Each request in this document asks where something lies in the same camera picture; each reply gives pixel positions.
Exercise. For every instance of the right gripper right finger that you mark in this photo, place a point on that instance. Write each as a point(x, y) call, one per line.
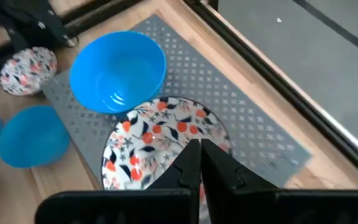
point(225, 186)

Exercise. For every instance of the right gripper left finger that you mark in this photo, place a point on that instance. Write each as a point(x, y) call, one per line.
point(179, 180)

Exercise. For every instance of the floral patterned ceramic bowl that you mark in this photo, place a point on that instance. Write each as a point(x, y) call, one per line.
point(154, 133)
point(26, 73)

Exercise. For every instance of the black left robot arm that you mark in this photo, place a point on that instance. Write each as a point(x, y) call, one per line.
point(42, 18)

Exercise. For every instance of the grey perforated metal rack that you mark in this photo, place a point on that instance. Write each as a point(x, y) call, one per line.
point(244, 124)

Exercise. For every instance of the white floor scrap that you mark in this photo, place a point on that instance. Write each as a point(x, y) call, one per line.
point(278, 20)

